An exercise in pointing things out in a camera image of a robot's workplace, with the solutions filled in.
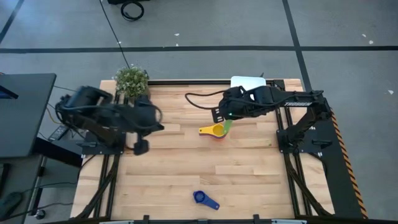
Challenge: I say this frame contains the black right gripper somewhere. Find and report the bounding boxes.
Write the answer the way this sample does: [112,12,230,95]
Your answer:
[219,86,259,121]

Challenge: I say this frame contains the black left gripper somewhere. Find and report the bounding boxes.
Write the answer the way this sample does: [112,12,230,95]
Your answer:
[124,98,165,156]

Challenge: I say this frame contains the yellow measuring cup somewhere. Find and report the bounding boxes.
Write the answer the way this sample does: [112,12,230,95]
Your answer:
[198,123,227,139]

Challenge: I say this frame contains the dark indigo measuring cup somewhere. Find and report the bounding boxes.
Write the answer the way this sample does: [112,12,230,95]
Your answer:
[193,190,220,211]

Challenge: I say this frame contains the white plastic basket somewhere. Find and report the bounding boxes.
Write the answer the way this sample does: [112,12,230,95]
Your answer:
[230,75,267,94]

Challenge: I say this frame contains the green plant in ribbed pot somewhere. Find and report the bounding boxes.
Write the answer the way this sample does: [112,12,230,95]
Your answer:
[112,64,152,102]

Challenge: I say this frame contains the black power adapter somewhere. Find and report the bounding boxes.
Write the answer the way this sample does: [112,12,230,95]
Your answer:
[48,124,70,141]

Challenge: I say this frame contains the black desk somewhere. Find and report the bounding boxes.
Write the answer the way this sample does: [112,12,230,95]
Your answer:
[0,73,57,159]

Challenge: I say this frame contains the black platform with hazard stripe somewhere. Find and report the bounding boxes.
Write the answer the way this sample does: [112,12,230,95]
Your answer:
[307,106,369,219]

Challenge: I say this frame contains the black computer mouse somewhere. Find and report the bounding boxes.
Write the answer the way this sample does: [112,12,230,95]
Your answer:
[0,192,24,220]

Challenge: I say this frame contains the black aluminium table frame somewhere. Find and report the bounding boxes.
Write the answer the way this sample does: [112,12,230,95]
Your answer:
[74,79,335,224]

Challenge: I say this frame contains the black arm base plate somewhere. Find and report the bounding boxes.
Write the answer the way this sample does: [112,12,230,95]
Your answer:
[81,130,127,156]
[276,129,333,154]

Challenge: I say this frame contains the long black cable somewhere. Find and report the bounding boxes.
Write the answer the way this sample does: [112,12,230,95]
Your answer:
[98,0,131,68]

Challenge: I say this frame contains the coiled black cable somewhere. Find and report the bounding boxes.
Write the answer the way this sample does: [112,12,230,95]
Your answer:
[120,1,146,22]

